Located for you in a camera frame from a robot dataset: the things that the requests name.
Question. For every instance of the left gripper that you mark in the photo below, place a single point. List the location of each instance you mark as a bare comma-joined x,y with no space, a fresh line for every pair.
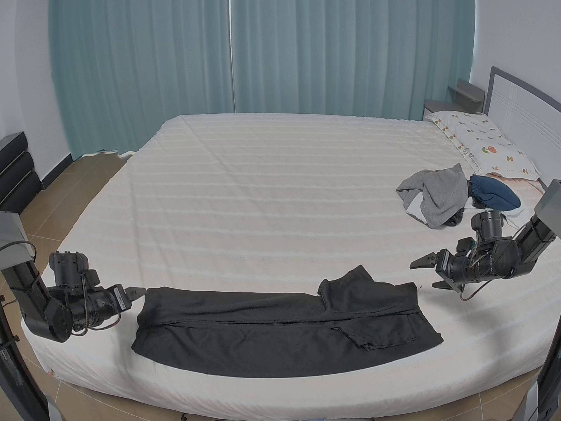
114,301

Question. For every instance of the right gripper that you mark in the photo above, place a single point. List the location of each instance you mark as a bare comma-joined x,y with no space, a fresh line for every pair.
456,268

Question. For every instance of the black T-shirt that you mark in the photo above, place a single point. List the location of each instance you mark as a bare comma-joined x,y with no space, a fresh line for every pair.
263,331

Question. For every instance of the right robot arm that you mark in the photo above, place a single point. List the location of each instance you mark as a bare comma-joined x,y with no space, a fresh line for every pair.
526,244

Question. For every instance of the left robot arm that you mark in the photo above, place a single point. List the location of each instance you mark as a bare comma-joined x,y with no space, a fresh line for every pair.
41,309

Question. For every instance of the pile of clothes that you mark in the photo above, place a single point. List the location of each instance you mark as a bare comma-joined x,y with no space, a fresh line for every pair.
442,191

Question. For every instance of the bed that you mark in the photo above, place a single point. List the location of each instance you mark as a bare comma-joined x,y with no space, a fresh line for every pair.
263,191

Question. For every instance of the white printed pillow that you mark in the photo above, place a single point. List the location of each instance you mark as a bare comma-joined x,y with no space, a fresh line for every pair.
486,145

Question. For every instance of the black chest of drawers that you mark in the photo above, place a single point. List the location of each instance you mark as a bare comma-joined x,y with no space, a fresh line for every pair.
17,173

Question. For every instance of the grey bedside table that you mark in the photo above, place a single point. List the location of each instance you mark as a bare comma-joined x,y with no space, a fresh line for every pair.
464,92

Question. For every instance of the blue-green curtain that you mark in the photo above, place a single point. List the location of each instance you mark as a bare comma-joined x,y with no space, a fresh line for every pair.
350,37
140,59

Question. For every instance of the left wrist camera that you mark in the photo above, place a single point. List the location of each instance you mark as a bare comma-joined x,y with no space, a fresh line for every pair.
92,279

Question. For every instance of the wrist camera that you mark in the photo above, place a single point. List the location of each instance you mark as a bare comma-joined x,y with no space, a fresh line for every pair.
92,279
464,246

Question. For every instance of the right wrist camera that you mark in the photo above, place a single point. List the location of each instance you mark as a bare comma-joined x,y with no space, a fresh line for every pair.
464,246

